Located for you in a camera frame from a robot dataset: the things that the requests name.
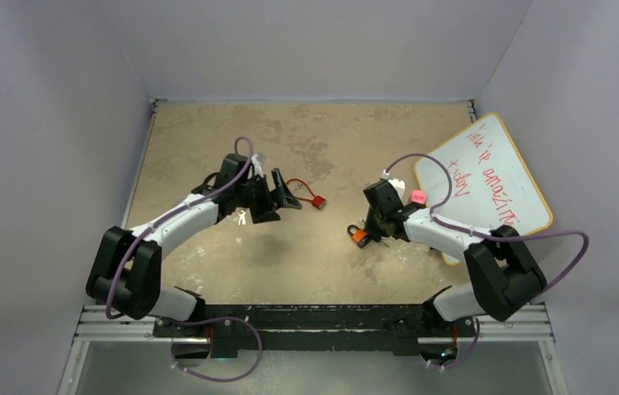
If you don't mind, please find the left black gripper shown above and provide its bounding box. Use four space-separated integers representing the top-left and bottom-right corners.
235 170 300 224

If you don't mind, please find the orange black padlock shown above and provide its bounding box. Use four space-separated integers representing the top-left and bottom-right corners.
347 225 371 249

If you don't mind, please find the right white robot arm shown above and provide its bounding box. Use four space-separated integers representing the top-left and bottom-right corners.
363 180 547 335

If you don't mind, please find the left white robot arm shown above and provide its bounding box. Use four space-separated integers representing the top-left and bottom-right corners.
86 153 302 337

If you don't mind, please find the pink cap bottle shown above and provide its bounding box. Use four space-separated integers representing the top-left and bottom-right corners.
408 189 427 208

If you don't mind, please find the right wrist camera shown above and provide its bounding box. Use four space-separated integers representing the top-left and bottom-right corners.
380 170 406 201

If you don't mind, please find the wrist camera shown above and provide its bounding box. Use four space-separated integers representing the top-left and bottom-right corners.
380 170 406 201
251 152 266 178

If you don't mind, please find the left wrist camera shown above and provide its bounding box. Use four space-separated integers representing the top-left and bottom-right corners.
251 152 266 178

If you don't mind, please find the red cable lock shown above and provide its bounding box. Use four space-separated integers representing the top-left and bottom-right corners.
286 178 327 210

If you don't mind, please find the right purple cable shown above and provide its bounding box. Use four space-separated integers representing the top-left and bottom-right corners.
381 153 590 372

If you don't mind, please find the whiteboard with yellow frame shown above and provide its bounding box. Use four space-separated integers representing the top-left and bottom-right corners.
412 113 554 267

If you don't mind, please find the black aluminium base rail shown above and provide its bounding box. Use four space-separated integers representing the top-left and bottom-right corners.
72 303 556 361

